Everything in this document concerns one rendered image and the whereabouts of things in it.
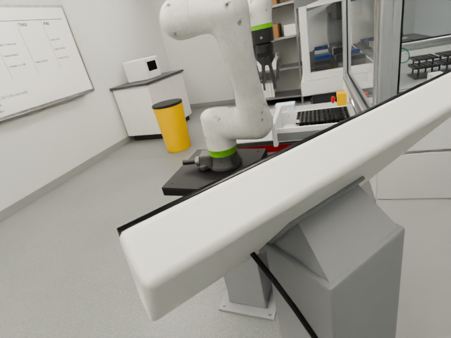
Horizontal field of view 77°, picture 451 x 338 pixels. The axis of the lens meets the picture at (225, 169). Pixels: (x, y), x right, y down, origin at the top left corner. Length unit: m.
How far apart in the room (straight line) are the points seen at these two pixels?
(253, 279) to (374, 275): 1.09
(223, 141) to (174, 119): 2.70
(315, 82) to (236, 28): 1.32
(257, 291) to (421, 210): 0.89
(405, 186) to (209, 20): 0.72
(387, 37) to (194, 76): 5.59
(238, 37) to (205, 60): 5.16
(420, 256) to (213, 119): 0.82
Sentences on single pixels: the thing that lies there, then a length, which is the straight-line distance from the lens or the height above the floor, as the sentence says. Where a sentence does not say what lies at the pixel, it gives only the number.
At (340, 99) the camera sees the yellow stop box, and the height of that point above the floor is 0.88.
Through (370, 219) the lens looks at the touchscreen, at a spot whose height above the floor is 1.04.
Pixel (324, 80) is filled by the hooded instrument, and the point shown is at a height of 0.90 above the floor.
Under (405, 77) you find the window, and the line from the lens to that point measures 0.83.
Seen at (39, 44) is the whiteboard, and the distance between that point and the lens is 4.35.
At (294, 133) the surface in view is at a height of 0.87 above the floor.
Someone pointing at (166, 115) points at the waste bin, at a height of 0.53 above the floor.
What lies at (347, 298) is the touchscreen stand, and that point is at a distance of 0.42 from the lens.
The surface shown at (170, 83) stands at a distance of 5.08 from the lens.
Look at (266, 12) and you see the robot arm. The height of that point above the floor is 1.35.
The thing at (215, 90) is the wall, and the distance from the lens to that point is 6.10.
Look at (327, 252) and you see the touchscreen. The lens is 0.39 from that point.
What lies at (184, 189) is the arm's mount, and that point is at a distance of 1.14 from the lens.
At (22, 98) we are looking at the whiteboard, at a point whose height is 1.10.
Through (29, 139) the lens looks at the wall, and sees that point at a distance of 4.04.
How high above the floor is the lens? 1.30
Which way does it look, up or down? 25 degrees down
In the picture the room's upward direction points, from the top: 12 degrees counter-clockwise
